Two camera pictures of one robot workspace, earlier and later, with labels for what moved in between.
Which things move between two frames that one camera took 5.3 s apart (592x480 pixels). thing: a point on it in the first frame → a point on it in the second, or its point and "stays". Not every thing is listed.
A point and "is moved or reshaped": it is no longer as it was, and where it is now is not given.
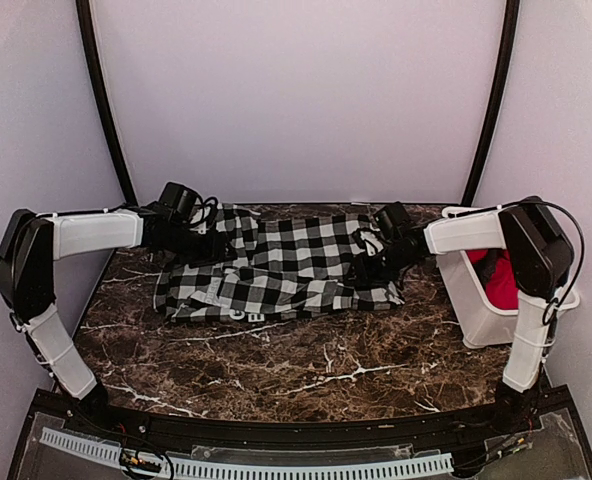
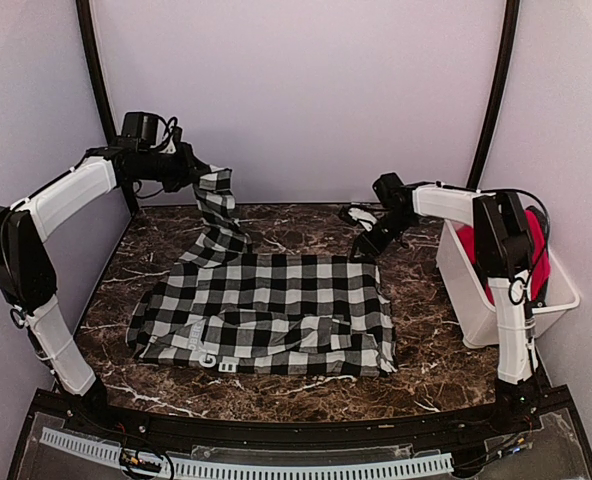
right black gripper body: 379,273 → 380,243
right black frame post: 510,32 stays
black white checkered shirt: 275,268 is moved or reshaped
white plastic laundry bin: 481,325 stays
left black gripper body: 199,252 → 174,172
